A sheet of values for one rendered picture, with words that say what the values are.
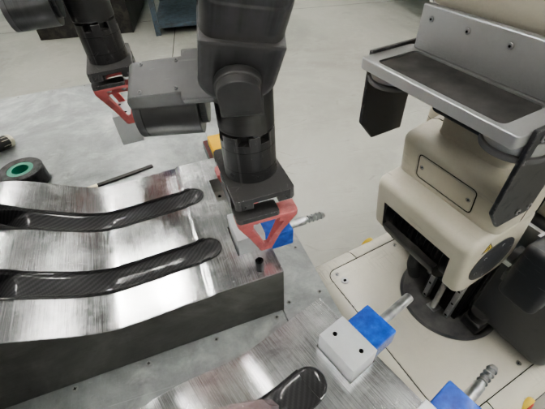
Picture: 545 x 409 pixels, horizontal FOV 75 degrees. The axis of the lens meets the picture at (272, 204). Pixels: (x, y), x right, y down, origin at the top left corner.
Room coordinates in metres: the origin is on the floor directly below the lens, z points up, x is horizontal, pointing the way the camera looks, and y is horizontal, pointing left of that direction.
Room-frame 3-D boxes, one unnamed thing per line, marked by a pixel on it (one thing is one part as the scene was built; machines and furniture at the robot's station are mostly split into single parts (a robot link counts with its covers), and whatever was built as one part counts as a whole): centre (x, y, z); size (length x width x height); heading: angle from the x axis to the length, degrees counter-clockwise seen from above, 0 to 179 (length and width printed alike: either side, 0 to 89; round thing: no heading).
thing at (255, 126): (0.31, 0.03, 1.08); 0.07 x 0.06 x 0.07; 92
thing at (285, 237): (0.33, -0.01, 0.89); 0.13 x 0.05 x 0.05; 109
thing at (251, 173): (0.31, 0.02, 1.02); 0.10 x 0.07 x 0.07; 18
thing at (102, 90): (0.54, 0.23, 0.99); 0.07 x 0.07 x 0.09; 19
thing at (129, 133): (0.56, 0.20, 0.93); 0.13 x 0.05 x 0.05; 109
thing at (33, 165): (0.56, 0.49, 0.82); 0.08 x 0.08 x 0.04
